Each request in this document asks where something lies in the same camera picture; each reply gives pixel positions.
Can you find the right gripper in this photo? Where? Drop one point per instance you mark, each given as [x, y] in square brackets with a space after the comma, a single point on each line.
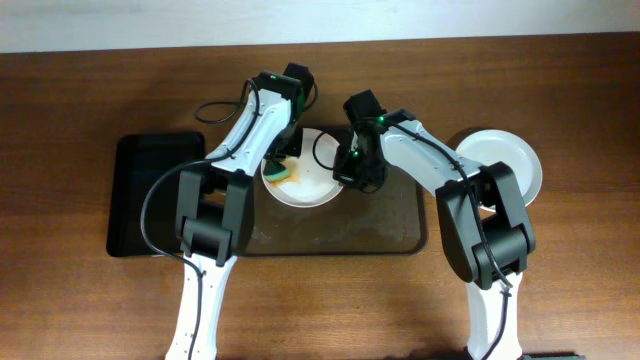
[344, 172]

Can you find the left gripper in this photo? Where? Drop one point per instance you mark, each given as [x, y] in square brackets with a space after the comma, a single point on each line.
[296, 144]

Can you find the green yellow sponge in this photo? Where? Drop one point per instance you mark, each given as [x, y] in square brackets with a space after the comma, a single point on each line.
[274, 171]

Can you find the white plate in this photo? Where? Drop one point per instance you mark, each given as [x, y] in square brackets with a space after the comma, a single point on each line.
[493, 145]
[308, 184]

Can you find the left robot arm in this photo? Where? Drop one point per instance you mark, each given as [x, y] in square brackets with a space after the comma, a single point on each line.
[215, 203]

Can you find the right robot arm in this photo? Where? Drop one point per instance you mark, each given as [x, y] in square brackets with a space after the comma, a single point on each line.
[484, 226]

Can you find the brown plastic serving tray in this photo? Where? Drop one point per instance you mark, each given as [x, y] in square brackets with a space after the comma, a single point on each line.
[391, 221]

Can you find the black rectangular tray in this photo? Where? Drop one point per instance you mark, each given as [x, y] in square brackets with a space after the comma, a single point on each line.
[141, 159]

